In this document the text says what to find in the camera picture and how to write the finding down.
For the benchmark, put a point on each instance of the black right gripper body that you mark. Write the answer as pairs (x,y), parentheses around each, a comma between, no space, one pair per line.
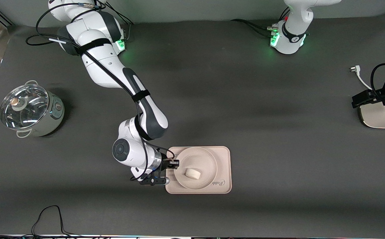
(166,163)

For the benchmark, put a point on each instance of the small white bun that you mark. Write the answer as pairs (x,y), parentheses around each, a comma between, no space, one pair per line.
(192,173)

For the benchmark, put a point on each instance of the round beige plate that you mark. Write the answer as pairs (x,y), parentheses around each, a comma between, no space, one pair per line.
(199,157)

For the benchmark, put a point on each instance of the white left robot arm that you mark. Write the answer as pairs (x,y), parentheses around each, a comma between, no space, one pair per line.
(290,39)

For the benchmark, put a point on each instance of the beige rabbit print tray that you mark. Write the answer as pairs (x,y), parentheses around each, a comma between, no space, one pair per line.
(224,166)

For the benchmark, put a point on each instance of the cream white toaster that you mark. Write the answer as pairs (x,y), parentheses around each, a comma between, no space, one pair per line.
(376,118)

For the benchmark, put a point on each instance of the pale green electric pot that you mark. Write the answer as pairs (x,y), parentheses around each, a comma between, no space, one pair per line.
(51,119)

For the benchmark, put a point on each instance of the glass pot lid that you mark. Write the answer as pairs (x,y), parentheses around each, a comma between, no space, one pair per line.
(23,106)

